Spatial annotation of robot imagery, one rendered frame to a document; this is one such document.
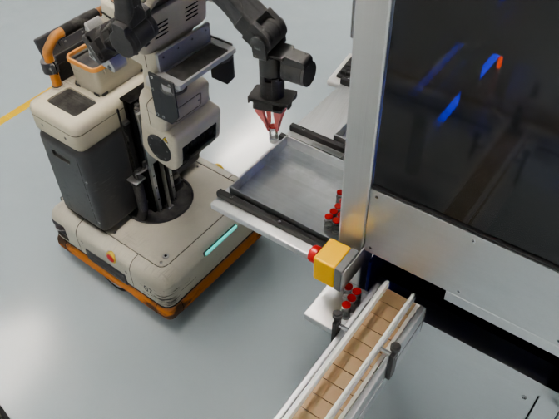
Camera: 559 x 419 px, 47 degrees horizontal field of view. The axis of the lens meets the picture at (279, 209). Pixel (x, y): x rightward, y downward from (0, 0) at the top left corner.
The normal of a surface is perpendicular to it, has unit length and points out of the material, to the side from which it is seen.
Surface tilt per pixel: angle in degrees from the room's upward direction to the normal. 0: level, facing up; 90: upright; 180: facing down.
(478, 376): 90
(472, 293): 90
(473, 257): 90
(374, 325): 0
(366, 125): 90
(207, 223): 0
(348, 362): 0
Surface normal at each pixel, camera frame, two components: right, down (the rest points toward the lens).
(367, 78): -0.58, 0.59
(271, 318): -0.02, -0.70
